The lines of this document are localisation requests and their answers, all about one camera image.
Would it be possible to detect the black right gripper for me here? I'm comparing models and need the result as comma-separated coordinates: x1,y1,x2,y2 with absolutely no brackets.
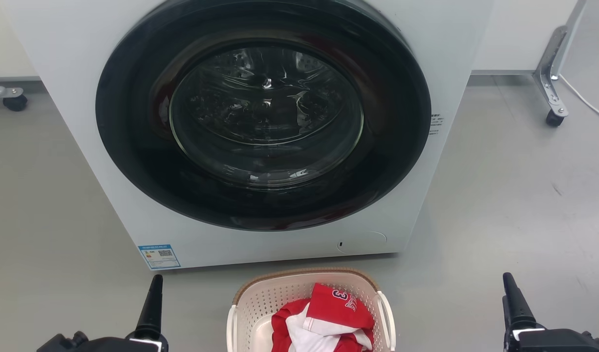
502,272,599,352

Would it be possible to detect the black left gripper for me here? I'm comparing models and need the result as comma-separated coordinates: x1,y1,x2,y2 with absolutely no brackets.
36,274,169,352

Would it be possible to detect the cream perforated laundry basket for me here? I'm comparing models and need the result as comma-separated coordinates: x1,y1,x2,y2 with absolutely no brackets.
226,267,396,352

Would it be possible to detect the blue energy label sticker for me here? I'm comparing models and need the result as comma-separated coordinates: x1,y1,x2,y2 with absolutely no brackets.
138,244,181,270

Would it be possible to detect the black round washer door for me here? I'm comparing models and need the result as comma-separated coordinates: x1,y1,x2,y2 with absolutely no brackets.
95,0,432,232

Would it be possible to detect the red and white jersey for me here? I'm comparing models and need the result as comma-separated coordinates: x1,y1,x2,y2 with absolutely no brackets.
271,283,375,352

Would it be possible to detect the white front-load washing machine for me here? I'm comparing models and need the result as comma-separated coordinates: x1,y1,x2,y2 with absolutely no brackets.
1,0,495,271

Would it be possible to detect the thin white cable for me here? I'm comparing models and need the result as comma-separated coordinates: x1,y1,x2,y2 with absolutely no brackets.
558,73,599,125

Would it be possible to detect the tall grey metal frame leg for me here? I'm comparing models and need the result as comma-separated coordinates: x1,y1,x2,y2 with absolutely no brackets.
533,0,588,118

